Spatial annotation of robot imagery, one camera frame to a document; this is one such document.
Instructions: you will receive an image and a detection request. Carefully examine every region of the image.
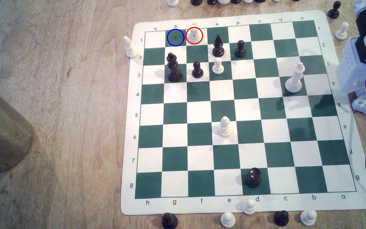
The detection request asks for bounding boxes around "white rook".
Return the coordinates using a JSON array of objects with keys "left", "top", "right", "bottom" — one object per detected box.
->
[{"left": 188, "top": 27, "right": 201, "bottom": 44}]

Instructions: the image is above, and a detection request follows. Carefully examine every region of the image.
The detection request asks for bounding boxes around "green white chess mat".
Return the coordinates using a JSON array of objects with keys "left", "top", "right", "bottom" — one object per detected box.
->
[{"left": 120, "top": 10, "right": 366, "bottom": 216}]

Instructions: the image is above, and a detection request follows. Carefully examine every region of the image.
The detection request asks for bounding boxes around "white bishop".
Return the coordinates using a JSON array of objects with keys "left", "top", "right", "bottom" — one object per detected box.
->
[
  {"left": 123, "top": 36, "right": 139, "bottom": 59},
  {"left": 218, "top": 116, "right": 233, "bottom": 138}
]

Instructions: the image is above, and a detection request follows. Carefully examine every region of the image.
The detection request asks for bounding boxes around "black king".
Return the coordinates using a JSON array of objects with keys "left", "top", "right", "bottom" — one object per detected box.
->
[{"left": 166, "top": 52, "right": 183, "bottom": 83}]

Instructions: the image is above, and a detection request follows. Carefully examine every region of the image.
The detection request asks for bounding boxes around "black bishop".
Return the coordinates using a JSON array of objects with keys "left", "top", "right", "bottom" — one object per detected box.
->
[{"left": 212, "top": 35, "right": 225, "bottom": 58}]

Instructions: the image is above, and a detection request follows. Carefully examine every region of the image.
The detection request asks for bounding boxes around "black pawn on d8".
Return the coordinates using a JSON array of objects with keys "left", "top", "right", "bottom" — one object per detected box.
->
[{"left": 245, "top": 168, "right": 262, "bottom": 188}]

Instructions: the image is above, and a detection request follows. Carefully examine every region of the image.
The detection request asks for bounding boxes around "brown wooden cylinder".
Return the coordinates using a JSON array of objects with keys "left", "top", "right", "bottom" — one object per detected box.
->
[{"left": 0, "top": 78, "right": 34, "bottom": 174}]

